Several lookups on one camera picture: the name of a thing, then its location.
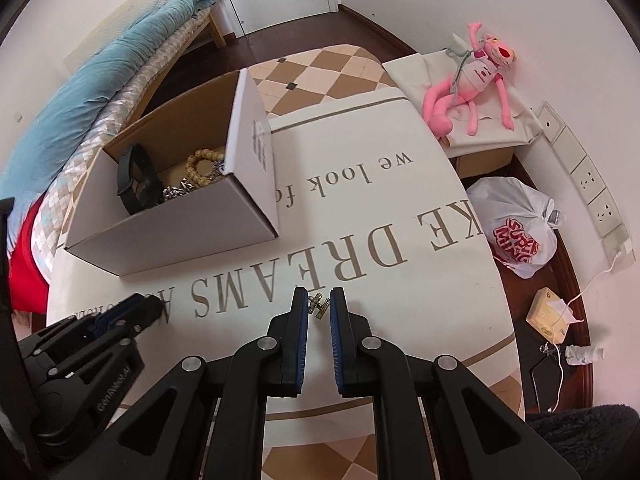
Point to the white plastic shopping bag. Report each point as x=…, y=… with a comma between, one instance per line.
x=518, y=221

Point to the wall socket strip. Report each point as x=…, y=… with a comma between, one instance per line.
x=591, y=187

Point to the black fitness band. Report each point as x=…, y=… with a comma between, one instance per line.
x=138, y=185

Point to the light blue quilt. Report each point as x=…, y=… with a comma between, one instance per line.
x=63, y=123

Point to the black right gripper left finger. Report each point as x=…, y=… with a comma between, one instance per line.
x=205, y=419

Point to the white folded cloth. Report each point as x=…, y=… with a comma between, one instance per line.
x=415, y=74

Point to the white cardboard box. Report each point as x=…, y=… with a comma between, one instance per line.
x=211, y=148

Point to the small gold earring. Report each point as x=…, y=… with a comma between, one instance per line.
x=318, y=305

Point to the brown cardboard box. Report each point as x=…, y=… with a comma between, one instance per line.
x=485, y=162

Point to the pink panther plush toy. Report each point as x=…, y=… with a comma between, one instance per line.
x=483, y=65

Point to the checkered printed tablecloth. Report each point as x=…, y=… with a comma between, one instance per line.
x=367, y=201

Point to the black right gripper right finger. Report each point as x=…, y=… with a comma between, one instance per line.
x=433, y=419

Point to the yellow tissue pack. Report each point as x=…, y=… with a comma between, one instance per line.
x=550, y=316

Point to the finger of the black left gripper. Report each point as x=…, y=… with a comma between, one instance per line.
x=69, y=344
x=128, y=310

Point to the checkered mattress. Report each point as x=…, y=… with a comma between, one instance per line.
x=50, y=215

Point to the red bed sheet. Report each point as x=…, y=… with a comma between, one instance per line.
x=28, y=288

